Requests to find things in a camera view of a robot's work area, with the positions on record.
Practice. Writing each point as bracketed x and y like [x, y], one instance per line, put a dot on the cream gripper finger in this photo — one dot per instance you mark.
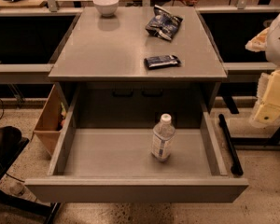
[266, 109]
[258, 42]

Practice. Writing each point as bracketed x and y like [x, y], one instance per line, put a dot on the clear plastic water bottle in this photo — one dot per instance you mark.
[163, 136]

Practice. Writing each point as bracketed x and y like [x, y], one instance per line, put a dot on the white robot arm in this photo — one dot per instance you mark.
[272, 51]

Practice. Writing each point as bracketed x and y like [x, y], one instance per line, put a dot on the grey cabinet counter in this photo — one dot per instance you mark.
[114, 49]

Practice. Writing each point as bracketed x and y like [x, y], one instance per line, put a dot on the grey open top drawer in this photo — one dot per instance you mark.
[103, 154]

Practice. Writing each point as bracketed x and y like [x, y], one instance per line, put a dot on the dark blue snack bar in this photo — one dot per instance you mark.
[161, 61]

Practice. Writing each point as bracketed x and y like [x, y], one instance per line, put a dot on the crumpled blue chip bag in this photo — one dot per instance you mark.
[164, 24]

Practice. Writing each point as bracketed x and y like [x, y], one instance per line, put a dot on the white ceramic bowl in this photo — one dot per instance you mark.
[106, 8]

